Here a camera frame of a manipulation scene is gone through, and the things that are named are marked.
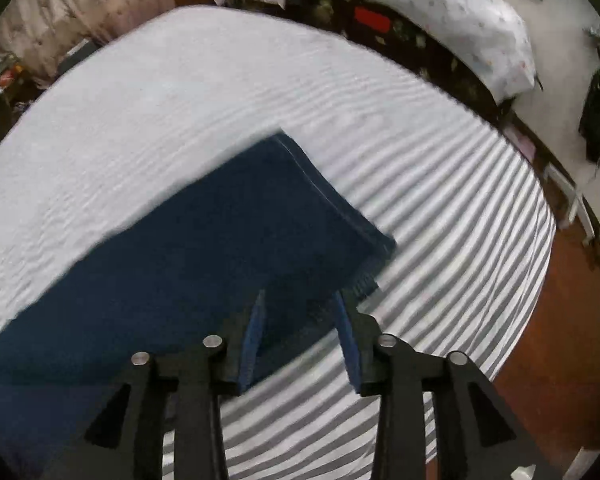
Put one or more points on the pink floral curtain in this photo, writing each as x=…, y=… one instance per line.
x=80, y=5

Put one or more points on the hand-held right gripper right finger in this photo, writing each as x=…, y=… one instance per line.
x=349, y=342

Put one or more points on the dark floral cloth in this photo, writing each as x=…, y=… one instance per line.
x=420, y=52

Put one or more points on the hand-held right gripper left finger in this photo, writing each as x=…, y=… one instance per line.
x=250, y=342

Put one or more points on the white metal rack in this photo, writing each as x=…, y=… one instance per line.
x=577, y=200

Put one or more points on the dark blue denim pants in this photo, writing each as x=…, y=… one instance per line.
x=205, y=240

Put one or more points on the white dotted pillow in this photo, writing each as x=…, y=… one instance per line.
x=455, y=15

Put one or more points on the grey white striped bed sheet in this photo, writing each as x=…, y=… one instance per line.
x=230, y=85

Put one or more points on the red flat item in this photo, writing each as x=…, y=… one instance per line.
x=372, y=19

